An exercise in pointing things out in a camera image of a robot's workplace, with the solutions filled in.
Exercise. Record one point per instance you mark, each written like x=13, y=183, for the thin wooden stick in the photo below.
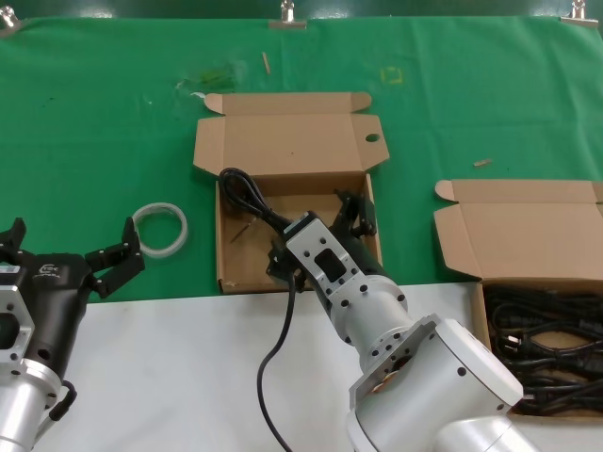
x=266, y=63

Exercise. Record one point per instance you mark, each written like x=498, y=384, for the green table cloth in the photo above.
x=94, y=141

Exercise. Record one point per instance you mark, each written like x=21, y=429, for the clear plastic wrap scrap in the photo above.
x=214, y=77

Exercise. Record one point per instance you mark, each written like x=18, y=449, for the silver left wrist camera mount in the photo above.
x=14, y=301

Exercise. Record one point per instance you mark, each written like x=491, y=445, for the cardboard box with round hole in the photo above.
x=282, y=136

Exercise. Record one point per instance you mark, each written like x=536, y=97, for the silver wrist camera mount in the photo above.
x=311, y=249
x=14, y=301

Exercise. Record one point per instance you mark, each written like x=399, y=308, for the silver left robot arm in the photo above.
x=21, y=409

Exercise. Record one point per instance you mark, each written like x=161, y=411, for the translucent white tape roll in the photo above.
x=162, y=252

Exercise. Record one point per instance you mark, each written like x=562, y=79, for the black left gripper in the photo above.
x=56, y=301

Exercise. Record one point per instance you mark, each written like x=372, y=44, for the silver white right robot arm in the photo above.
x=424, y=367

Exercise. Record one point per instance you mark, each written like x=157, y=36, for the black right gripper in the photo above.
x=360, y=252

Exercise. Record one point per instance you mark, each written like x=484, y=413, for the small wooden chip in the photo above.
x=483, y=163

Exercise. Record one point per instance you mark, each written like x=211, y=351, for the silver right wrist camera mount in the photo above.
x=311, y=249

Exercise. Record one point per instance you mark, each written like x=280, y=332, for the metal binder clip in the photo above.
x=578, y=19
x=287, y=22
x=7, y=21

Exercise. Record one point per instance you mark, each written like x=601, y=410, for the small white plastic scrap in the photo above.
x=197, y=95

